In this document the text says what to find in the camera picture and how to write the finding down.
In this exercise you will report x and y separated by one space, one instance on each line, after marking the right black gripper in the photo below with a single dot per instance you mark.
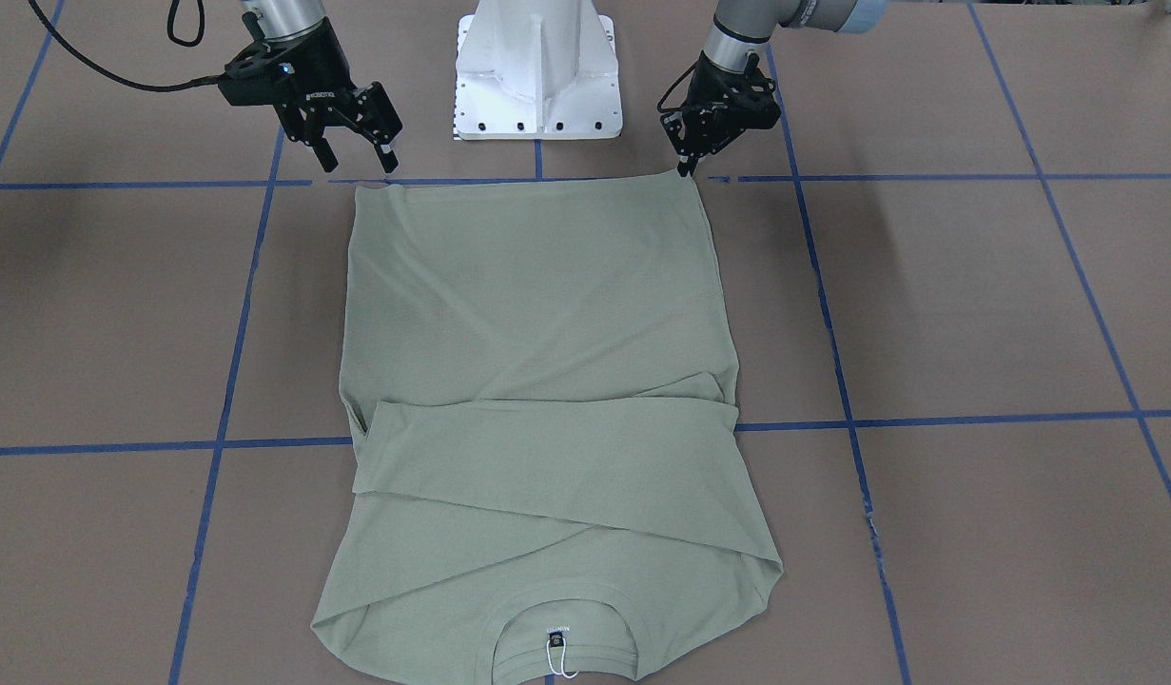
316 78

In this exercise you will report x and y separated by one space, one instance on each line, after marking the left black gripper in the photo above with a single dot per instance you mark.
711 79

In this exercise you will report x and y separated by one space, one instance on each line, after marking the olive green long-sleeve shirt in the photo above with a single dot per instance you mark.
540 384

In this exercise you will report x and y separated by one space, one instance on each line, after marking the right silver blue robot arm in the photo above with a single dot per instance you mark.
285 18

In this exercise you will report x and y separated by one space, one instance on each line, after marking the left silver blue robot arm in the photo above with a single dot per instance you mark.
743 27

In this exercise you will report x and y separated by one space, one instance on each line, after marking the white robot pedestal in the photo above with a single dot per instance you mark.
536 70

